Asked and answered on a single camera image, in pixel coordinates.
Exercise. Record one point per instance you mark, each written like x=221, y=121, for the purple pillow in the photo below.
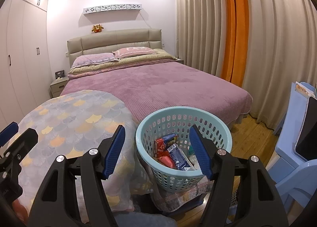
x=93, y=59

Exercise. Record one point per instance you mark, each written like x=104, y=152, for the beige padded headboard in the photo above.
x=110, y=41

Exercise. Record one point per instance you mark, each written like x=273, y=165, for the purple covered bed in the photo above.
x=147, y=88

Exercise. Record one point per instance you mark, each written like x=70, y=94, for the folded beige quilt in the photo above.
x=160, y=56

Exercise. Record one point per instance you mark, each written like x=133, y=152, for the blue white carton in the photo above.
x=180, y=159

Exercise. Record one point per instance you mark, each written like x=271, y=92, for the white wardrobe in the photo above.
x=25, y=67

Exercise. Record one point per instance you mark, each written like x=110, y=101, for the light blue laundry basket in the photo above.
x=178, y=120

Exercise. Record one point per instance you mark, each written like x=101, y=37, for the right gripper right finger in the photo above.
x=243, y=193

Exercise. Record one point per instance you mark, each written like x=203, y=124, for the blue plastic chair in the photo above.
x=294, y=176

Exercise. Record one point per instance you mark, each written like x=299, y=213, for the black picture frame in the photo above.
x=59, y=74

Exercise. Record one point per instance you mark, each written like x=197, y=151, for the orange curtain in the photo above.
x=236, y=45

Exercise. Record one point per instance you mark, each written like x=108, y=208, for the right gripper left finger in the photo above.
x=56, y=202

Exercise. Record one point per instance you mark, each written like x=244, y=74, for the beige nightstand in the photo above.
x=58, y=85

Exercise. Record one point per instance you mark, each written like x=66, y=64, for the pink plastic packet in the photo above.
x=167, y=161

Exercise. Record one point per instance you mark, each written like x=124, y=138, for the red snack wrapper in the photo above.
x=163, y=143

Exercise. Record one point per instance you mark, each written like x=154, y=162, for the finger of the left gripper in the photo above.
x=8, y=132

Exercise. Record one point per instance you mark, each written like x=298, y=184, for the teal wrapper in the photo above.
x=190, y=151

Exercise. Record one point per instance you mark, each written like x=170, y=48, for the beige curtain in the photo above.
x=281, y=48

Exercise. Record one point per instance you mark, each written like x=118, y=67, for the pink white can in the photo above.
x=194, y=162

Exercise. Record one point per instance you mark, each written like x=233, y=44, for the orange plush toy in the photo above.
x=97, y=28

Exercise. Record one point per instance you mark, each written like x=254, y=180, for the left hand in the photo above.
x=20, y=211

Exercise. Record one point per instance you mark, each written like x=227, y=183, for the black tablet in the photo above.
x=306, y=144

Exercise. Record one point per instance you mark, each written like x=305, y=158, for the pink pillow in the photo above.
x=133, y=51

